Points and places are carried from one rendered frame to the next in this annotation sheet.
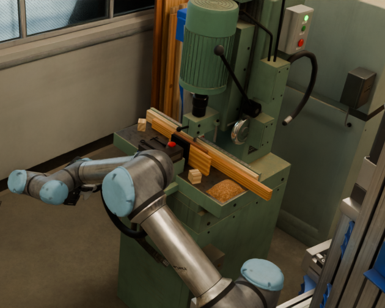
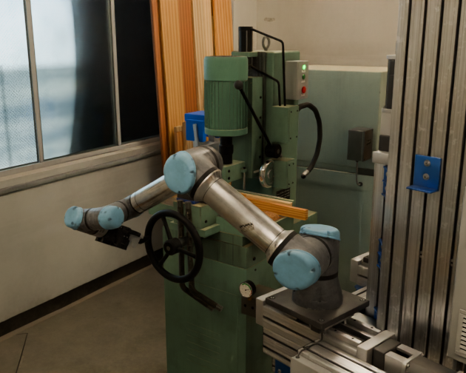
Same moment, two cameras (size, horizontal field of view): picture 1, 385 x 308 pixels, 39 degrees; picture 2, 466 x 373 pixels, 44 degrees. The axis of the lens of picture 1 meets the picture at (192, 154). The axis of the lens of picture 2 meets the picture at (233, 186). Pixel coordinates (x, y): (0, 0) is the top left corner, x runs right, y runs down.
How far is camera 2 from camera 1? 0.70 m
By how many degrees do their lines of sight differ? 18
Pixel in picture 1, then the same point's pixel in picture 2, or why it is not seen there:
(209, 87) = (234, 129)
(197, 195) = not seen: hidden behind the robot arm
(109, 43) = (120, 167)
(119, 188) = (181, 163)
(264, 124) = (287, 162)
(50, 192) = (109, 213)
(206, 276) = (271, 226)
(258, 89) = (275, 133)
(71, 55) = (86, 178)
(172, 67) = not seen: hidden behind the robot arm
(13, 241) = (47, 363)
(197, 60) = (220, 104)
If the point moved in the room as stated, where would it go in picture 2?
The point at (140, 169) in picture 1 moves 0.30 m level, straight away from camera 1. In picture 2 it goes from (195, 151) to (185, 134)
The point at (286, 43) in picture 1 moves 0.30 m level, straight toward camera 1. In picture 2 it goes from (291, 91) to (293, 98)
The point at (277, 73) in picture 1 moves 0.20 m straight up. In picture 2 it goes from (289, 112) to (291, 62)
